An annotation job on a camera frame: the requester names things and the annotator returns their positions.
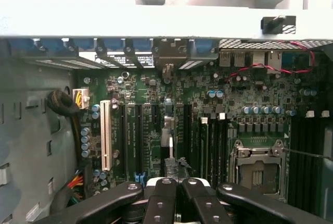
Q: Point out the white PCI slot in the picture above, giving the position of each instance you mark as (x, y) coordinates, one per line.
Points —
(105, 135)

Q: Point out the black expansion slot blue latch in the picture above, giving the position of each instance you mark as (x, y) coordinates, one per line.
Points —
(138, 135)

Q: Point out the green motherboard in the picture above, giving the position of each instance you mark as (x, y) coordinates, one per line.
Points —
(197, 91)

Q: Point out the CPU socket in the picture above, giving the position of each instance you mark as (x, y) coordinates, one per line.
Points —
(257, 166)

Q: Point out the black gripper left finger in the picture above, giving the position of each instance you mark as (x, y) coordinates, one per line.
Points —
(161, 203)

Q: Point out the open black PC case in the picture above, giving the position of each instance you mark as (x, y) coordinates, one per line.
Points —
(156, 23)

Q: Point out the white power connector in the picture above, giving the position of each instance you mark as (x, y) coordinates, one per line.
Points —
(80, 99)

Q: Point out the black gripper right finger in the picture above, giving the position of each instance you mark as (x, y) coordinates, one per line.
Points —
(205, 205)

